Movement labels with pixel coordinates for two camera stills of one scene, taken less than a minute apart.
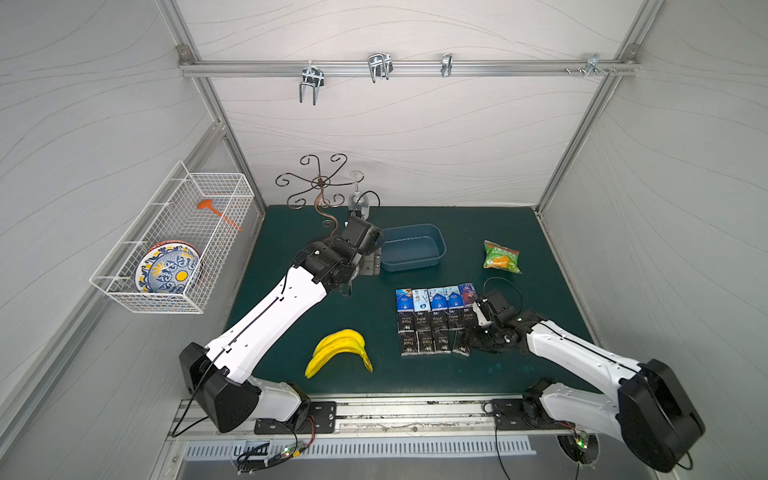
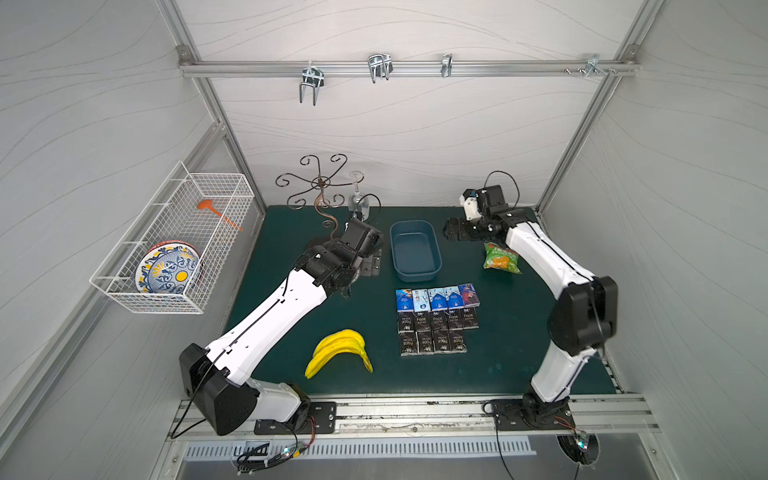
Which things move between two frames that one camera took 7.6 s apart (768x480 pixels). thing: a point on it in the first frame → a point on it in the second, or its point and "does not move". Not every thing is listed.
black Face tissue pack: (440, 322) does not move
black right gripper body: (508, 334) → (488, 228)
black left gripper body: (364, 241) does not move
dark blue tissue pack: (404, 300) does not move
